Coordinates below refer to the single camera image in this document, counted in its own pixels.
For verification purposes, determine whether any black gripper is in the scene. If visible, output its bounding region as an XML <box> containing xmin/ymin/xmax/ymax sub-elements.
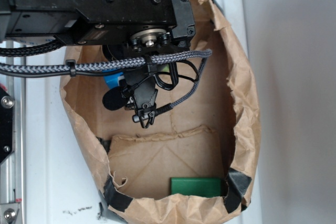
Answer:
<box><xmin>102</xmin><ymin>28</ymin><xmax>193</xmax><ymax>129</ymax></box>

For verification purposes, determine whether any blue rectangular block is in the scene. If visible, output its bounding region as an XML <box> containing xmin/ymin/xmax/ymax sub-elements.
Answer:
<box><xmin>103</xmin><ymin>70</ymin><xmax>124</xmax><ymax>89</ymax></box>

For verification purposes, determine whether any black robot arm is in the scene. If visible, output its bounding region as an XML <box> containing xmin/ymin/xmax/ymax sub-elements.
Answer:
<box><xmin>1</xmin><ymin>0</ymin><xmax>196</xmax><ymax>128</ymax></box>

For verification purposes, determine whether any green rectangular block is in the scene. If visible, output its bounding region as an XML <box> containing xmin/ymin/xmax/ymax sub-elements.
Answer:
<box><xmin>171</xmin><ymin>177</ymin><xmax>222</xmax><ymax>198</ymax></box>

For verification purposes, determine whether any black foam microphone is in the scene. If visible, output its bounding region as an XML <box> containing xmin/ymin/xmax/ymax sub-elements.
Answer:
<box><xmin>102</xmin><ymin>87</ymin><xmax>128</xmax><ymax>111</ymax></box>

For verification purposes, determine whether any green plush frog toy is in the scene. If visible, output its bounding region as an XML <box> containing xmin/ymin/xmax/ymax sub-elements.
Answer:
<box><xmin>161</xmin><ymin>64</ymin><xmax>170</xmax><ymax>73</ymax></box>

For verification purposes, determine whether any brown paper-lined box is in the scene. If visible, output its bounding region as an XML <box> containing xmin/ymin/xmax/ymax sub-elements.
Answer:
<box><xmin>60</xmin><ymin>0</ymin><xmax>261</xmax><ymax>223</ymax></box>

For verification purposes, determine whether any grey braided cable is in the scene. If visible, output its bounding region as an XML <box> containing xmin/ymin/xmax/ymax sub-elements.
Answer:
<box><xmin>0</xmin><ymin>39</ymin><xmax>213</xmax><ymax>117</ymax></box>

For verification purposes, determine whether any black metal bracket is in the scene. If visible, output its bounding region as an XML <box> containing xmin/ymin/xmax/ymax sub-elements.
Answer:
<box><xmin>1</xmin><ymin>83</ymin><xmax>15</xmax><ymax>164</ymax></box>

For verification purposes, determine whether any aluminium frame rail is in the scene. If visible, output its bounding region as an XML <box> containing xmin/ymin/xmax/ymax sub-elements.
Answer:
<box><xmin>0</xmin><ymin>40</ymin><xmax>28</xmax><ymax>224</ymax></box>

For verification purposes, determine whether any silver corner bracket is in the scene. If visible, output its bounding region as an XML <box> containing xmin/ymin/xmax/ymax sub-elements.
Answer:
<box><xmin>1</xmin><ymin>203</ymin><xmax>23</xmax><ymax>224</ymax></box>

